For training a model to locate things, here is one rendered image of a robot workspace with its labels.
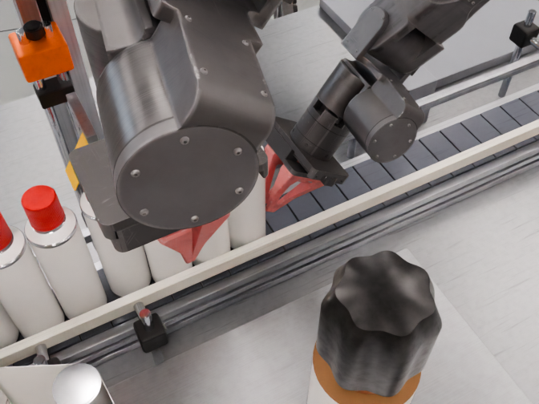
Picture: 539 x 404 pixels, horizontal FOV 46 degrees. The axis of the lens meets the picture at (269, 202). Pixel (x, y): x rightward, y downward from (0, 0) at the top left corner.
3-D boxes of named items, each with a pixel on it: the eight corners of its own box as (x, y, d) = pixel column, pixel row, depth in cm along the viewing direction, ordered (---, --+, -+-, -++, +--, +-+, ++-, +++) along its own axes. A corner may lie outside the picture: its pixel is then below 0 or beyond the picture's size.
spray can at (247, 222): (232, 259, 80) (223, 146, 65) (220, 228, 84) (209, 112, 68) (271, 248, 81) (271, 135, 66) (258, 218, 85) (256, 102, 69)
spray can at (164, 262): (157, 296, 77) (128, 186, 61) (147, 262, 80) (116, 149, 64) (198, 283, 78) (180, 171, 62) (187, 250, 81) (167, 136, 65)
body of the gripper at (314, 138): (305, 182, 71) (344, 130, 68) (261, 127, 77) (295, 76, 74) (342, 187, 76) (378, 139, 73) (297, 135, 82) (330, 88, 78)
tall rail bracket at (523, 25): (517, 119, 104) (553, 34, 91) (488, 93, 108) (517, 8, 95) (532, 113, 105) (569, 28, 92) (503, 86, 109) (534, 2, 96)
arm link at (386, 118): (419, 34, 73) (373, 0, 67) (479, 87, 65) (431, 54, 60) (353, 115, 77) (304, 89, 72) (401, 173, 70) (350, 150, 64)
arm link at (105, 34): (181, -64, 31) (61, -44, 30) (217, 14, 26) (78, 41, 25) (196, 54, 36) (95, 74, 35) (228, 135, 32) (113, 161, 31)
